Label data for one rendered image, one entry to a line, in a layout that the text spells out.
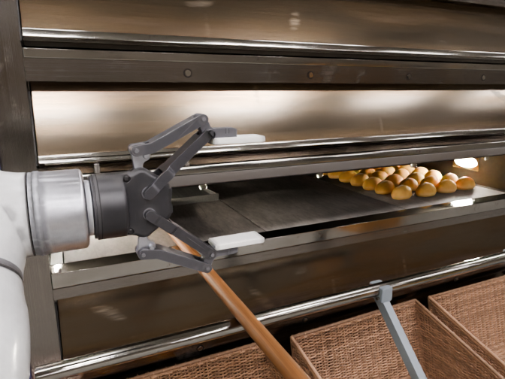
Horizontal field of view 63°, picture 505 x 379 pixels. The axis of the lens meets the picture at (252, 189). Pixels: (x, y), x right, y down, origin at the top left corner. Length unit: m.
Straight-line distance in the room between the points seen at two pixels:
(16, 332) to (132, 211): 0.17
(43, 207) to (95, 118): 0.61
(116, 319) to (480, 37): 1.47
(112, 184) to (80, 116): 0.58
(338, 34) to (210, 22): 0.38
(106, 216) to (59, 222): 0.05
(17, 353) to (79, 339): 0.81
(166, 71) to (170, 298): 0.61
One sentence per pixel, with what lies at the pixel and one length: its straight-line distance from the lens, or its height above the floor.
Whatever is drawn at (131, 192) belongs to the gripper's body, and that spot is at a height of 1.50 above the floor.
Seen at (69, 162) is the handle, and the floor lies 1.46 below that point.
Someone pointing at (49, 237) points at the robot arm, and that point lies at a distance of 0.46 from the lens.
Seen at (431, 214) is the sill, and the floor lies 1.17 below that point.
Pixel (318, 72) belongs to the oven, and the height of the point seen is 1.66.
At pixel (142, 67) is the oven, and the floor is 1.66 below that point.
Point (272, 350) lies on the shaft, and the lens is 0.72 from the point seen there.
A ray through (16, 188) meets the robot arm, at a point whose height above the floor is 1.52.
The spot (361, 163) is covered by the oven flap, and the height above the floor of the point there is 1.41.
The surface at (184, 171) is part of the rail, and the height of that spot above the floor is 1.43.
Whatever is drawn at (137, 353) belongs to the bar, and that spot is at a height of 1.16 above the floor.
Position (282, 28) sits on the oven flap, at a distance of 1.18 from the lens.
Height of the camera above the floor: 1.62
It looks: 14 degrees down
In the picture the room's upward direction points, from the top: straight up
